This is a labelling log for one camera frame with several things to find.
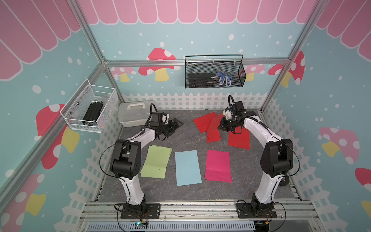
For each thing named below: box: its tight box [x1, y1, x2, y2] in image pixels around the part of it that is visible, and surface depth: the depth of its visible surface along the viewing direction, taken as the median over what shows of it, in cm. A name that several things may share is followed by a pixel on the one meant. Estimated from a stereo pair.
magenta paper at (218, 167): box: [204, 149, 233, 184], surface depth 94 cm
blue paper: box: [174, 149, 203, 187], surface depth 91 cm
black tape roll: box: [279, 176, 290, 187], surface depth 85 cm
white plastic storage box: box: [117, 100, 154, 128], surface depth 107 cm
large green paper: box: [140, 144, 173, 179], surface depth 95 cm
